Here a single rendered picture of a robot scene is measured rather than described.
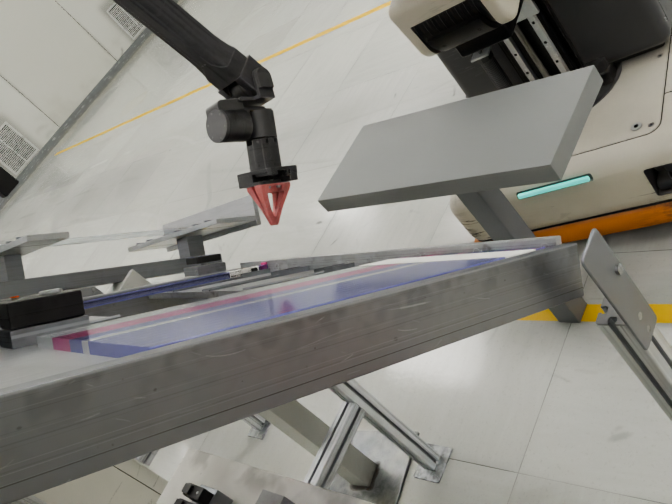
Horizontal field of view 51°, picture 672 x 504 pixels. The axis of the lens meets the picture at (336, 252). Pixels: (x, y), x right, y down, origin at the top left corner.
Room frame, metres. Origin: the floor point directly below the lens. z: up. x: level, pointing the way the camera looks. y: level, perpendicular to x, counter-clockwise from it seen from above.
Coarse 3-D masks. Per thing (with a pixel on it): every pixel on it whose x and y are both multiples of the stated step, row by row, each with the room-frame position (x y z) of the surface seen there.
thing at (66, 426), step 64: (576, 256) 0.61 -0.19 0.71; (320, 320) 0.47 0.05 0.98; (384, 320) 0.49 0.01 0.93; (448, 320) 0.51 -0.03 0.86; (512, 320) 0.54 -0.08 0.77; (64, 384) 0.40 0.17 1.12; (128, 384) 0.41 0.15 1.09; (192, 384) 0.42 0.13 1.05; (256, 384) 0.43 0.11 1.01; (320, 384) 0.45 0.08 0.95; (0, 448) 0.37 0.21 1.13; (64, 448) 0.38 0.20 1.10; (128, 448) 0.39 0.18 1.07
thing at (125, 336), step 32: (416, 256) 0.81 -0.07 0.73; (448, 256) 0.73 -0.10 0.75; (480, 256) 0.66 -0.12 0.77; (512, 256) 0.61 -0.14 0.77; (256, 288) 0.75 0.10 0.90; (288, 288) 0.68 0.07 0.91; (320, 288) 0.63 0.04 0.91; (352, 288) 0.58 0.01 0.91; (384, 288) 0.54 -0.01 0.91; (128, 320) 0.65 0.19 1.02; (160, 320) 0.60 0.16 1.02; (192, 320) 0.56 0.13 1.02; (224, 320) 0.52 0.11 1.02; (256, 320) 0.49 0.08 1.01; (96, 352) 0.54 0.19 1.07; (128, 352) 0.48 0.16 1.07
